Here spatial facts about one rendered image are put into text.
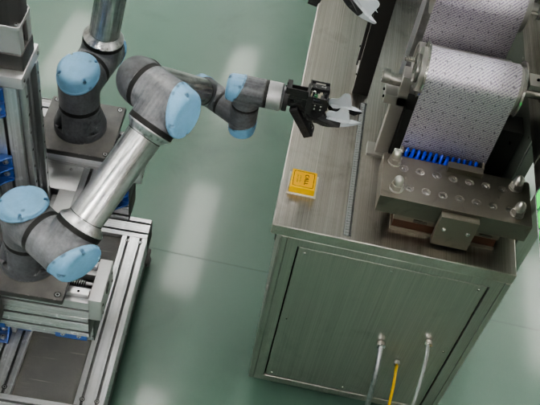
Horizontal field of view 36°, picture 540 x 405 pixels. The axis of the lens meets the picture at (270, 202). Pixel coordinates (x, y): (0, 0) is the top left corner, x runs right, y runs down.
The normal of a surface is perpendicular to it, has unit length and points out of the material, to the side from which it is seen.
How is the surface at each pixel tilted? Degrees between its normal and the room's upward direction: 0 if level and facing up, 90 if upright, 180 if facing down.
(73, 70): 7
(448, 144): 90
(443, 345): 90
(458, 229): 90
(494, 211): 0
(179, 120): 86
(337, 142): 0
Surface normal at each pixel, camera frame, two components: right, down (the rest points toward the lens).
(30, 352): 0.14, -0.66
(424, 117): -0.15, 0.73
